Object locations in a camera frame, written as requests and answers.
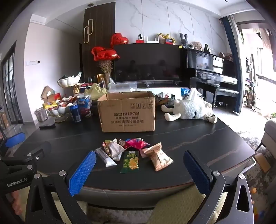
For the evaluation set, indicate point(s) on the white plush sheep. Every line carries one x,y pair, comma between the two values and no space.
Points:
189,109

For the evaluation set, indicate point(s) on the white security camera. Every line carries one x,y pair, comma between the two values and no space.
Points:
140,38

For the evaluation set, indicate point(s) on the black television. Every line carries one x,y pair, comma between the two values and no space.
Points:
151,62

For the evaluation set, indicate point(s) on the pink snack packet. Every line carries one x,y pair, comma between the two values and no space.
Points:
137,143

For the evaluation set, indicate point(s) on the blue red snack box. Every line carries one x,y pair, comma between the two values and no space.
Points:
84,105

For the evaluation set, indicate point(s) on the dried flower bunch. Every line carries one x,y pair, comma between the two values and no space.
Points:
106,66

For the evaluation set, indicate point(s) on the dark wood wall panel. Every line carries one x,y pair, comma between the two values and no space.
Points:
99,32

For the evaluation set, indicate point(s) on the black framed glass door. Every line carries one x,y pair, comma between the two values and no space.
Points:
9,86

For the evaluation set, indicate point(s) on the pile of snacks in bowl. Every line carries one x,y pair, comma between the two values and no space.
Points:
58,103

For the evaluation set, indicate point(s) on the black upright piano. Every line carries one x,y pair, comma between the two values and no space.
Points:
207,64

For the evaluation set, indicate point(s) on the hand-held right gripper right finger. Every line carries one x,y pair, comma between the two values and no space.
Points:
197,172

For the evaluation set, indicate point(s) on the open cardboard carton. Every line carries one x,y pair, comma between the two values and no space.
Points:
47,93

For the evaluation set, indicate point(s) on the yellow figurine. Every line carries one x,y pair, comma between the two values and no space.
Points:
162,36

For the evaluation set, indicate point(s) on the clear plastic box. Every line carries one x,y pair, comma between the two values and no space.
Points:
123,87

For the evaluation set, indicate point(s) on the beige snack packet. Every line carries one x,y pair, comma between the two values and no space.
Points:
158,158

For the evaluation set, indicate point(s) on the brown plush toy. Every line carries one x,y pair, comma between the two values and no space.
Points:
196,45

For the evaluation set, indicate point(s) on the white tissue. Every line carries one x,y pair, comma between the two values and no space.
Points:
194,93

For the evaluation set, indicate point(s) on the wooden stool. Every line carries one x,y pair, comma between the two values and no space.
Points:
262,161

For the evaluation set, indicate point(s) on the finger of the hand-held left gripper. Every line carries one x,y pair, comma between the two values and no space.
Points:
15,139
40,149

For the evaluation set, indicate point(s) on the black round basket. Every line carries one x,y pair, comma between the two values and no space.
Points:
165,100

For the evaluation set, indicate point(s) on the white fruit bowl gold stand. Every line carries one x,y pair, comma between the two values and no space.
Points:
59,111

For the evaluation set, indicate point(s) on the red heart balloon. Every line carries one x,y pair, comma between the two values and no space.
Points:
98,53
119,39
111,55

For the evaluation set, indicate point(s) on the blue wet wipes pack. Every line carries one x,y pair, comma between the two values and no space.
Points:
185,91

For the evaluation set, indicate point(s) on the red digital clock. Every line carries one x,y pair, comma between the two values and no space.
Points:
169,41

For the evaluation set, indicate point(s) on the small grey bin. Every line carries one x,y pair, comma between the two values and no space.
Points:
41,114

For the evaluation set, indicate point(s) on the metronome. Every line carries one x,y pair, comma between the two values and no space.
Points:
207,50

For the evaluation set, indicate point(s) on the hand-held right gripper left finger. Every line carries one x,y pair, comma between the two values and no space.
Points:
83,172

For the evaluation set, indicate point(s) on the grey rabbit figure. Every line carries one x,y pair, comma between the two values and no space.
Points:
184,41

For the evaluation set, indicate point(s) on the light green candy packet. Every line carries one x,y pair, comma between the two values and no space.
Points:
107,143

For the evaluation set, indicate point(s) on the white brown snack packet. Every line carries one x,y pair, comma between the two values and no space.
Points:
116,150

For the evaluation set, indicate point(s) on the dark green snack packet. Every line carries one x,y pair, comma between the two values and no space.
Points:
129,162

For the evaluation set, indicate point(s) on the black piano bench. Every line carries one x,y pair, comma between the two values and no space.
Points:
226,92

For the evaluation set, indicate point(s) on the person's left hand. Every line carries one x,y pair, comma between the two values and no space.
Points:
16,202

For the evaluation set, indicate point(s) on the container with yellow mountain lid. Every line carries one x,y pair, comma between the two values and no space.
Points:
94,91

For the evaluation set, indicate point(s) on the long white grey snack packet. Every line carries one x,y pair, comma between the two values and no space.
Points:
106,160

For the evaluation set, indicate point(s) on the red white snack packet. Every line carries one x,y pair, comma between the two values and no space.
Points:
122,143

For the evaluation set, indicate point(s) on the brown cardboard box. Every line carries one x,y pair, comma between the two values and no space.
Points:
127,114

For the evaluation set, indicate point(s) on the white router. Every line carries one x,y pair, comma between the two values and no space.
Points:
152,40

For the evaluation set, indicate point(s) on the white shell bowl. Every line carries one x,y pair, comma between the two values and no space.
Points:
69,81

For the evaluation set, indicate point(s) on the blue curtain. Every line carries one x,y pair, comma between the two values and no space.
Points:
231,64

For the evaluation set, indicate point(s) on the blue snack packet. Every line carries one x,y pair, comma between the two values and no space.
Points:
75,113

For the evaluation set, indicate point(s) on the glass vase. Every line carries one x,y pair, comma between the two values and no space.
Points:
107,80

